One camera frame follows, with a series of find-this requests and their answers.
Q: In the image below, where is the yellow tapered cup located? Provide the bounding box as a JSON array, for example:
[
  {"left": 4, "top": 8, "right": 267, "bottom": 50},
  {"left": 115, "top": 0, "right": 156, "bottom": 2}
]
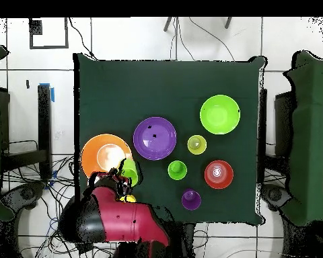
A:
[{"left": 187, "top": 134, "right": 208, "bottom": 156}]

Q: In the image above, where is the black stand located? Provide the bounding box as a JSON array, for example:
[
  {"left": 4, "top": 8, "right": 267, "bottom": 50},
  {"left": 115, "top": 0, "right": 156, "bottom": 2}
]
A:
[{"left": 0, "top": 83, "right": 53, "bottom": 179}]

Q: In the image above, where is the green stepped cup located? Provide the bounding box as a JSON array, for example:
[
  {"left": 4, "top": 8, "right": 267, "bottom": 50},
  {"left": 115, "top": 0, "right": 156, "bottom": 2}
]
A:
[{"left": 167, "top": 160, "right": 188, "bottom": 181}]

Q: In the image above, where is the purple bowl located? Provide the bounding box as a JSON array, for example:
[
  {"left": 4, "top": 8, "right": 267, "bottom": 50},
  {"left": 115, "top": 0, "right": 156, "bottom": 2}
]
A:
[{"left": 133, "top": 116, "right": 178, "bottom": 161}]

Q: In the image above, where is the dark green tablecloth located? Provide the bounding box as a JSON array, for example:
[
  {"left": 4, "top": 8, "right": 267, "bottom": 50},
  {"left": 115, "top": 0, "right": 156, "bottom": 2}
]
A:
[{"left": 73, "top": 52, "right": 267, "bottom": 225}]

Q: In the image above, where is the dark office chair base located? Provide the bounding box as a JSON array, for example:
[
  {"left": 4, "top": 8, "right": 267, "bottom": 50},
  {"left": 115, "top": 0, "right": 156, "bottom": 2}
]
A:
[{"left": 1, "top": 181, "right": 46, "bottom": 218}]

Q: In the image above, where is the green bowl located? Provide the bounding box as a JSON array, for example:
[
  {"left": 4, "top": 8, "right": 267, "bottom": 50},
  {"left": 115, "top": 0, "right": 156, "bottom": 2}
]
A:
[{"left": 199, "top": 94, "right": 242, "bottom": 135}]

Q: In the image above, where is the blue tape strip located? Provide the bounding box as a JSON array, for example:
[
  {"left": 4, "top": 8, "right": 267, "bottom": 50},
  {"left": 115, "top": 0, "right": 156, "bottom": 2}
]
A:
[{"left": 38, "top": 82, "right": 55, "bottom": 103}]

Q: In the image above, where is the large yellow-orange bowl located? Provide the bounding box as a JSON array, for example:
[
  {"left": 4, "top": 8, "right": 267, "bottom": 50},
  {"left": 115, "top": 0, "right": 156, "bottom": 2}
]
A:
[{"left": 80, "top": 133, "right": 133, "bottom": 179}]

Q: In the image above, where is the orange-red bowl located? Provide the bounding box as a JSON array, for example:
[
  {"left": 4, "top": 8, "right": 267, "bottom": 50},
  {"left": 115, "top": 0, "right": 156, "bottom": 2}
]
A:
[{"left": 203, "top": 159, "right": 234, "bottom": 190}]

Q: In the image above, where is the black box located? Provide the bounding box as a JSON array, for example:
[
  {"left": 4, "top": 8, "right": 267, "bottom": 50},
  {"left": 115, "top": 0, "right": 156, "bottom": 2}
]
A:
[{"left": 274, "top": 90, "right": 295, "bottom": 158}]

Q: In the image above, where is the grey office chair base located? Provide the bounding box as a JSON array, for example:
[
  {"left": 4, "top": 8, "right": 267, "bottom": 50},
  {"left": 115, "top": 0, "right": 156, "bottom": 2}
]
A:
[{"left": 260, "top": 183, "right": 293, "bottom": 212}]

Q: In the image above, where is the purple cup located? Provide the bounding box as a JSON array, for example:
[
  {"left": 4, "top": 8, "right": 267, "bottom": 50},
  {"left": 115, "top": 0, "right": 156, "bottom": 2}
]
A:
[{"left": 181, "top": 188, "right": 202, "bottom": 211}]

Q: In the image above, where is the yellow-orange stepped cup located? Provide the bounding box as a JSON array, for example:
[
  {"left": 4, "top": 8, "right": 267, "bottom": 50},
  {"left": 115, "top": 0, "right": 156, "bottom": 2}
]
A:
[{"left": 119, "top": 194, "right": 137, "bottom": 204}]

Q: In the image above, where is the light green tapered cup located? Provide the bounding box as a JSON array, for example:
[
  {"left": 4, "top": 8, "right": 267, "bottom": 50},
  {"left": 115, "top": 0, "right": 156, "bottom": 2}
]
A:
[{"left": 120, "top": 158, "right": 140, "bottom": 188}]

